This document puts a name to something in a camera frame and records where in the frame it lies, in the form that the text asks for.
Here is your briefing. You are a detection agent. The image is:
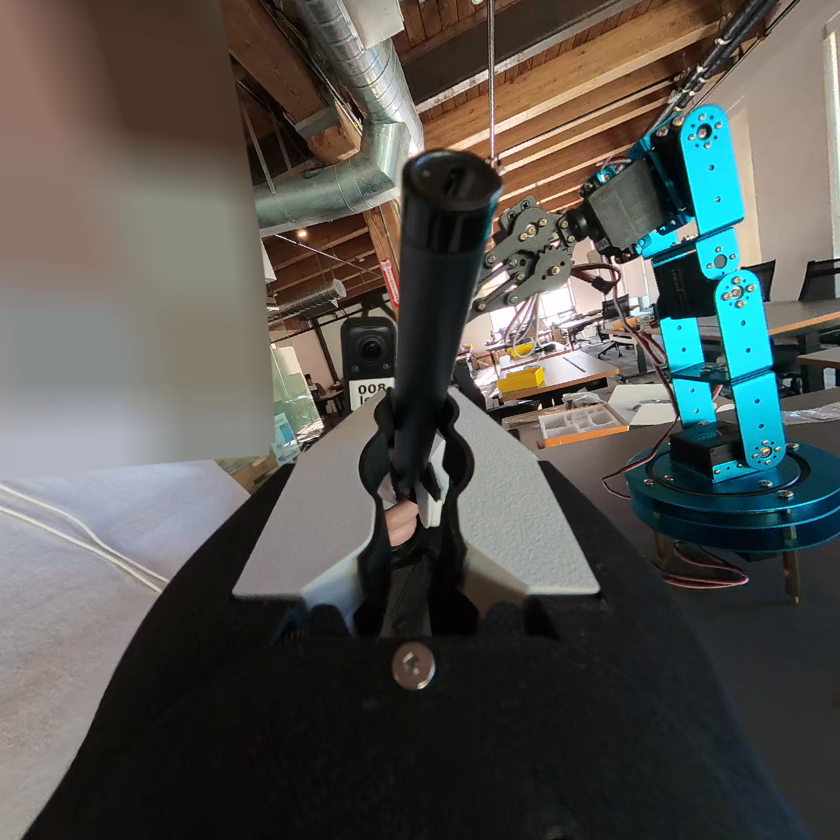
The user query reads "black mesh chair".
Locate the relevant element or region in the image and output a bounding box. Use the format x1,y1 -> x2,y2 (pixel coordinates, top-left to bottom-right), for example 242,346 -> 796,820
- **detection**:
742,260 -> 777,303
799,258 -> 840,303

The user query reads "person's white shirt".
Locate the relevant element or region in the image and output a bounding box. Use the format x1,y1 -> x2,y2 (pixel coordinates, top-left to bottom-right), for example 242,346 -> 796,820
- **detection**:
0,459 -> 253,840

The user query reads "orange box with white tray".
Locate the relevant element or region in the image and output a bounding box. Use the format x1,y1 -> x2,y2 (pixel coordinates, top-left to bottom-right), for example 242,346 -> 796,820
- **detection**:
538,403 -> 630,448

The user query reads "wooden edged office table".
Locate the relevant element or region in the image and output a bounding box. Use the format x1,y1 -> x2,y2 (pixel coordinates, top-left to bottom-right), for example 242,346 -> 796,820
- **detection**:
495,351 -> 619,403

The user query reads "ceiling pipe bundle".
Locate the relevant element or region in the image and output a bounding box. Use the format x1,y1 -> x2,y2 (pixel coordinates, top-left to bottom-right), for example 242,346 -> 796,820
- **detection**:
669,0 -> 782,99

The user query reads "bright gridded window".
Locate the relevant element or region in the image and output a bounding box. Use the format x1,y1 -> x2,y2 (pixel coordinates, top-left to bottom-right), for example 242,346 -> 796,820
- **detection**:
489,298 -> 578,342

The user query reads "person's left hand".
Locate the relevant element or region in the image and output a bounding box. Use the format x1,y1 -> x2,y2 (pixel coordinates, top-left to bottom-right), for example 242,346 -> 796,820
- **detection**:
387,504 -> 421,546

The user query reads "white cord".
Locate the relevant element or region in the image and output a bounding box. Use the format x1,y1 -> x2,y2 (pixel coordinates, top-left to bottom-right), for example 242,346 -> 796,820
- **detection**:
0,482 -> 168,592

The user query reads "hanging metal conduit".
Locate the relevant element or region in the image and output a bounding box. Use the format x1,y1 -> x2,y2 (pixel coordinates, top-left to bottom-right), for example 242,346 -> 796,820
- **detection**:
487,0 -> 504,165

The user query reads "white cardboard lid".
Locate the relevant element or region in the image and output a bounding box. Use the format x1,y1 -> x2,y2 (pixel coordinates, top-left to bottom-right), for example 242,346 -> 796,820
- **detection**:
607,384 -> 677,424

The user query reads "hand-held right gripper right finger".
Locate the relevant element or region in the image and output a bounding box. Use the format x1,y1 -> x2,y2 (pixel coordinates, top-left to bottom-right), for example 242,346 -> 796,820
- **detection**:
430,386 -> 600,634

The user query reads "black screwdriver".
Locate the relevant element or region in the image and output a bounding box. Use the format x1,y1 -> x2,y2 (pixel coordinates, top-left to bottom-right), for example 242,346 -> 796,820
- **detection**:
392,150 -> 503,500

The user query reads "long dark office table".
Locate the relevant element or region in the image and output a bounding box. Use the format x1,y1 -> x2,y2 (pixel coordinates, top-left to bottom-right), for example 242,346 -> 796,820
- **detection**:
699,298 -> 840,343

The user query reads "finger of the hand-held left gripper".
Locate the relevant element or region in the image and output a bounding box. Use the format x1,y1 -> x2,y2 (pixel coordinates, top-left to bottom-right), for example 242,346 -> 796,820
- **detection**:
416,453 -> 448,528

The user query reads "silver ventilation duct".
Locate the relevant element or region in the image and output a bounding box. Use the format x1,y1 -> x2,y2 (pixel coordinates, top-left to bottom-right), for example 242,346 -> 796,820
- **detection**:
252,0 -> 414,237

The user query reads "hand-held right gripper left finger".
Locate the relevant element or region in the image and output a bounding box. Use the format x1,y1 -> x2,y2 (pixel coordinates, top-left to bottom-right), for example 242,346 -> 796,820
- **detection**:
233,390 -> 396,636

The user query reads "dark desk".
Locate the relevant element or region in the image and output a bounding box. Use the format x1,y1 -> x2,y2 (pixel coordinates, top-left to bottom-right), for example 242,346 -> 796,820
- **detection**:
512,387 -> 840,840

